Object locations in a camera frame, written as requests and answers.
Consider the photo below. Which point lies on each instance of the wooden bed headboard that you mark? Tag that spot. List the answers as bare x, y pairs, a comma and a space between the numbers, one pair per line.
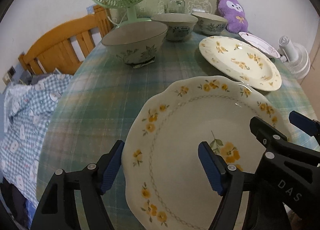
54, 49

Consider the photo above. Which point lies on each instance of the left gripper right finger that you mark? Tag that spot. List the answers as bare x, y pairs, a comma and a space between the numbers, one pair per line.
228, 181

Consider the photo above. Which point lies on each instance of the blue checkered blanket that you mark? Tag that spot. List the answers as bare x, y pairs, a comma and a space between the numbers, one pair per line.
28, 110

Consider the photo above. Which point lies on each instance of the large grey floral bowl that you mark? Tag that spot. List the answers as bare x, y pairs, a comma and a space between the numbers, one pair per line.
136, 44

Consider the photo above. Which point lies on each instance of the scalloped yellow flower plate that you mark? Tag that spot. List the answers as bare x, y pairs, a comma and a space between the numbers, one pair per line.
166, 186

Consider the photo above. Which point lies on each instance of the plaid green tablecloth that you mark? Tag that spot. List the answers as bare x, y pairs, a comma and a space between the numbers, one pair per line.
103, 99

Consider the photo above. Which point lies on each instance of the white plate red pattern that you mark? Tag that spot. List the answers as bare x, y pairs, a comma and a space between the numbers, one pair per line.
260, 44

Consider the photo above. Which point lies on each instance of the wall socket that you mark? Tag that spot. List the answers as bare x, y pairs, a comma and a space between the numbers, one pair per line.
8, 75

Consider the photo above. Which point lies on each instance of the round yellow flower plate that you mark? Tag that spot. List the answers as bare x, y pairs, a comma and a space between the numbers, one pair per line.
241, 61

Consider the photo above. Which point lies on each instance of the blue floral bowl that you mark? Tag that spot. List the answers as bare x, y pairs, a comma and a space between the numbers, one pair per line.
180, 25
210, 24

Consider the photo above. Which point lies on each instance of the blue floral bowl right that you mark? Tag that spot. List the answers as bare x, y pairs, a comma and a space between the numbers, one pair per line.
210, 24

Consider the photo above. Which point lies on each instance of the glass jar black lid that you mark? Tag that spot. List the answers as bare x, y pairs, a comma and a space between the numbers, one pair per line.
174, 6

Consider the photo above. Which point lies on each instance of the purple plush bunny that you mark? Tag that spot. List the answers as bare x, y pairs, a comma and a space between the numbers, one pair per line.
234, 13

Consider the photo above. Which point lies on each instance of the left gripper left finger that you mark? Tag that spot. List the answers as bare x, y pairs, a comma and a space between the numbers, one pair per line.
57, 206

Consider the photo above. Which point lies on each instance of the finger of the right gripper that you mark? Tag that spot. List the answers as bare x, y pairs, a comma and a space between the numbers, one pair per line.
307, 125
287, 173

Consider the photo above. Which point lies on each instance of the white clip fan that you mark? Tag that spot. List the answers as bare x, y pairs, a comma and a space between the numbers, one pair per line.
295, 57

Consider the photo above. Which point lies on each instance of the blue floral bowl middle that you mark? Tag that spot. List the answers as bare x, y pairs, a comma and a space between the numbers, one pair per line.
180, 25

